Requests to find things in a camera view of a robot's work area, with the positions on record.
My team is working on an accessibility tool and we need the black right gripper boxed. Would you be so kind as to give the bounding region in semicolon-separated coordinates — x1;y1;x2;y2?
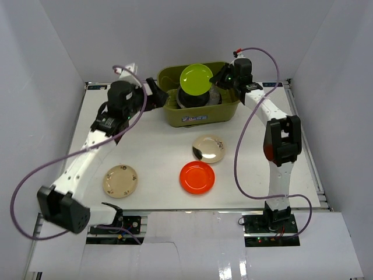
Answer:
210;63;240;90

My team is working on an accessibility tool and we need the grey reindeer plate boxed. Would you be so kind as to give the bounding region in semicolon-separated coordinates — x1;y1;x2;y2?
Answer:
206;85;221;106

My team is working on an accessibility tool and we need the lime green plate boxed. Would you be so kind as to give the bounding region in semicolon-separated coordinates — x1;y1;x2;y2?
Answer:
180;64;213;96

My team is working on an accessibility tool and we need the black round plate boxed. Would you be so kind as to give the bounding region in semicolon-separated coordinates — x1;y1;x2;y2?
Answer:
176;87;210;108

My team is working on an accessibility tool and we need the cream plate with small motifs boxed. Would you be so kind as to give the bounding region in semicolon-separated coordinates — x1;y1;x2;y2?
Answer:
102;164;138;198

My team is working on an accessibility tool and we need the orange plate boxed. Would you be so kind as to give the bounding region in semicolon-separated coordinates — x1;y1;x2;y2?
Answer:
179;161;216;195

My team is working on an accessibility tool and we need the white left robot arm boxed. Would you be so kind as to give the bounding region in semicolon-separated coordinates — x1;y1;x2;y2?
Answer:
37;78;168;234

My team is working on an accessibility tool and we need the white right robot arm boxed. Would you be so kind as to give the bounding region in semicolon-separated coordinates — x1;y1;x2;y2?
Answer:
210;57;302;233

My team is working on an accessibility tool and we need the olive green plastic bin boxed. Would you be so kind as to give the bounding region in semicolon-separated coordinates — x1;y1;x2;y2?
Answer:
157;65;240;127

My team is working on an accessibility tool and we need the right blue table label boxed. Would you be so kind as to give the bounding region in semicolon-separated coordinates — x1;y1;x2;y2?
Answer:
262;82;283;88

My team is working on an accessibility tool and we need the blue table label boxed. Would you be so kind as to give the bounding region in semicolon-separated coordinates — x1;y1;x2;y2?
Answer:
262;82;283;88
87;85;107;90

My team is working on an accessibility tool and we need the left blue table label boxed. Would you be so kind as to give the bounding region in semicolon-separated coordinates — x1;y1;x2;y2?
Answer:
87;85;107;90

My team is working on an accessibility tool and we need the cream plate with black patch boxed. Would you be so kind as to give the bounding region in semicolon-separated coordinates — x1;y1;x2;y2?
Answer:
192;134;226;164

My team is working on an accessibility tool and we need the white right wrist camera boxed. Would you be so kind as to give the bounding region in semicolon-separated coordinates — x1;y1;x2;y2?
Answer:
231;49;245;64

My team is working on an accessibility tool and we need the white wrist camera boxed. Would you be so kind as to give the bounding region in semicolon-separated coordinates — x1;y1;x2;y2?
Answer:
231;49;245;64
116;63;138;82

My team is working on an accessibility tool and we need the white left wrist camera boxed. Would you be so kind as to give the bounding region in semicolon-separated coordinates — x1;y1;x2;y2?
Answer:
116;63;138;82

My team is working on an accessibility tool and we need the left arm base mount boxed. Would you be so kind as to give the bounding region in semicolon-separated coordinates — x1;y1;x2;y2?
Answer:
86;202;144;245

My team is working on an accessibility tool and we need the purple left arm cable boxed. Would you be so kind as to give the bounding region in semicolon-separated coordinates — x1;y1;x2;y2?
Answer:
10;64;148;244

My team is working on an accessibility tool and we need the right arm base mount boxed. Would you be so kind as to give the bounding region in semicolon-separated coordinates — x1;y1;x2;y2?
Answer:
238;214;300;248

